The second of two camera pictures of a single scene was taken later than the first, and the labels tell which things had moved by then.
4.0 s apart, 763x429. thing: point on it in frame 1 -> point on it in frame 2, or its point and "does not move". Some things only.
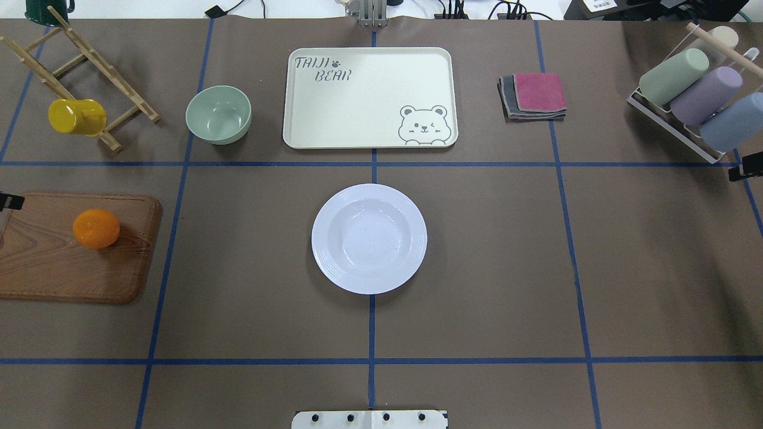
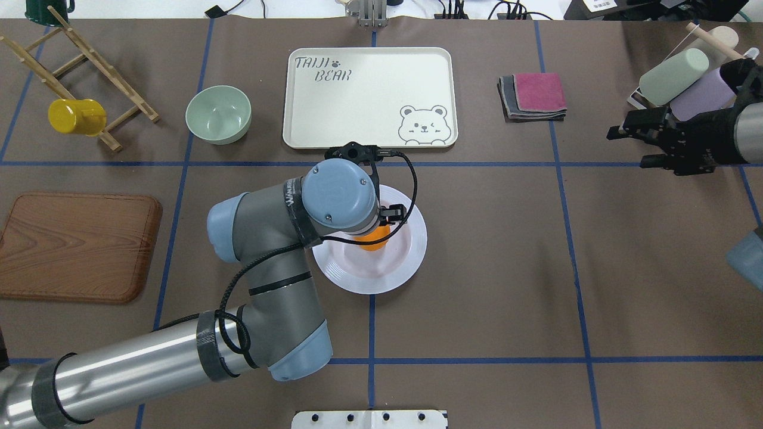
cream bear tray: x=371 y=98 does not move
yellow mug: x=84 y=117 does not move
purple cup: x=703 y=98 does not move
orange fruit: x=95 y=228 -> x=377 y=233
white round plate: x=369 y=239 does not move
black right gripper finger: x=749 y=168 -> x=694 y=147
